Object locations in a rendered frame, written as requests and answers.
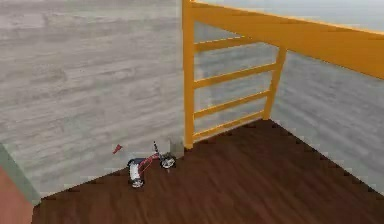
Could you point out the orange wooden table frame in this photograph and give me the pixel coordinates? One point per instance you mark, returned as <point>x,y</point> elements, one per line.
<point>188,83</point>

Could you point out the small red white toy tricycle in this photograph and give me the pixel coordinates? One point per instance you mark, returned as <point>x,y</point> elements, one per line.
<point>136,170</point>

